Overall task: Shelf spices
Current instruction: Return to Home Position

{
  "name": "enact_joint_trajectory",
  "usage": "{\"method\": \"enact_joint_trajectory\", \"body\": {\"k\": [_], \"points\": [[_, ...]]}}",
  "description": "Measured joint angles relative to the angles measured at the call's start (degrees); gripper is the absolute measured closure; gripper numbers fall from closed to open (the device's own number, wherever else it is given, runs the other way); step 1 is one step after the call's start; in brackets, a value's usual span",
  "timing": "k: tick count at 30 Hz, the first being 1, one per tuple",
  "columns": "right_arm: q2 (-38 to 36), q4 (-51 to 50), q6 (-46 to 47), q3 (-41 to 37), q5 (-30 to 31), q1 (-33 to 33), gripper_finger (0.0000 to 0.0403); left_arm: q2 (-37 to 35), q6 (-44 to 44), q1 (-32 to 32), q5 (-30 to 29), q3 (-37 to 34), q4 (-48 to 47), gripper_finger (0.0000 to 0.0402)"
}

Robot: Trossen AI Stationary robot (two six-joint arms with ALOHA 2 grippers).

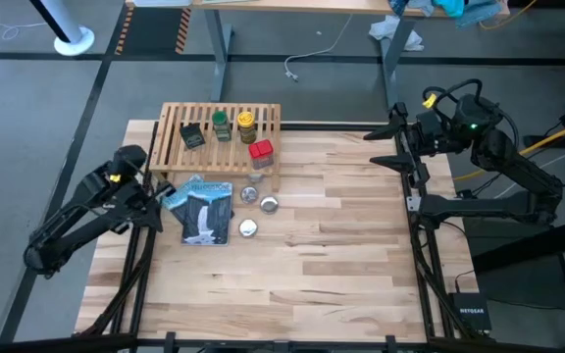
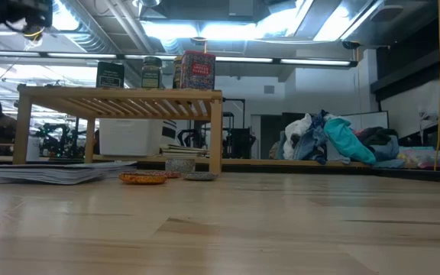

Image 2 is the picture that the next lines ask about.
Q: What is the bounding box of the grey-blue garment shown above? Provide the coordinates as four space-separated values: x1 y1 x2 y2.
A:
372 134 400 169

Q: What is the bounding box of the wooden slatted shelf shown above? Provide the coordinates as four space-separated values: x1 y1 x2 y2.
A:
12 86 224 175

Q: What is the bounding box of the pink plastic bag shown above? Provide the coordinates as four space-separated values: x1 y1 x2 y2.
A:
397 147 440 171

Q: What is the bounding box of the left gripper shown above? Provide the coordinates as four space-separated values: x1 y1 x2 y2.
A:
0 0 53 28

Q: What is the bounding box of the stack of papers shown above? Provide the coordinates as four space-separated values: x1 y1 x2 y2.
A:
0 160 137 186
158 144 210 158

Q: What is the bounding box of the blue denim garment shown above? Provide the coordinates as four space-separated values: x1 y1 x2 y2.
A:
292 109 330 165

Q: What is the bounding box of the red-lidded smoked paprika tin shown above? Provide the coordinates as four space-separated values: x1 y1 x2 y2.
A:
180 50 216 91

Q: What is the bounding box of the white storage bin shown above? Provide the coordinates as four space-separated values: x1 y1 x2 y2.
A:
98 118 163 157

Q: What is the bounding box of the green-lidded spice jar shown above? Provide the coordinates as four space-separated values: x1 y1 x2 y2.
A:
141 56 163 89

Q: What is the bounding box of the white black-striped box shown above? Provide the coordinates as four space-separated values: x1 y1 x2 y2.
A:
161 119 178 146

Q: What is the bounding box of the silver round tin lid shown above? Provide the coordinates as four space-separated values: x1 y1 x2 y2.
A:
183 171 219 182

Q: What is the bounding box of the white cloth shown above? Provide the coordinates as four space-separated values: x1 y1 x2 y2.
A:
283 113 312 160

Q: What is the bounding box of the teal garment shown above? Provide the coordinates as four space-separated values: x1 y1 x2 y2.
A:
323 116 377 166

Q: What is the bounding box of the white board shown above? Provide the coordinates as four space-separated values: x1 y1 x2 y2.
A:
341 110 390 131

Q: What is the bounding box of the red patterned tin lid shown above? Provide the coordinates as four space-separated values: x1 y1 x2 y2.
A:
143 170 183 179

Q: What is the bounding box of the orange patterned tin lid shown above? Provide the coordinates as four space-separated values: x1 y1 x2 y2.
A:
118 171 168 186

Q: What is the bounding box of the patterned candle tin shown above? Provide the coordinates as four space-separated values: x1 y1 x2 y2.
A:
165 158 196 173

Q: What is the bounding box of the thick yellow cable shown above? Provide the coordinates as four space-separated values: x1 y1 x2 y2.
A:
433 0 440 171

